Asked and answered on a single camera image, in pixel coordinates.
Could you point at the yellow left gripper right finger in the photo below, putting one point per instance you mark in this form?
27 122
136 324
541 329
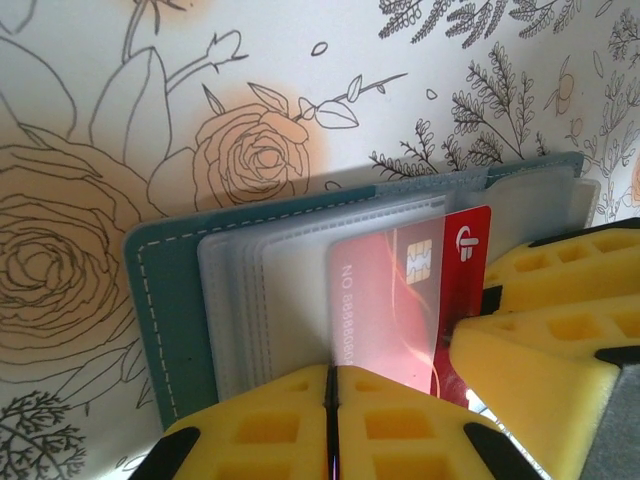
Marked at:
410 440

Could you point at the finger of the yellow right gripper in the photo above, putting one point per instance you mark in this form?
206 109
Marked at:
565 270
540 360

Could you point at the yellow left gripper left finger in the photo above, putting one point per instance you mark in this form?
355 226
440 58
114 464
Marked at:
250 440

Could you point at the red chip card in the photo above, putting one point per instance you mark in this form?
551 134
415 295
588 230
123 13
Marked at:
390 280

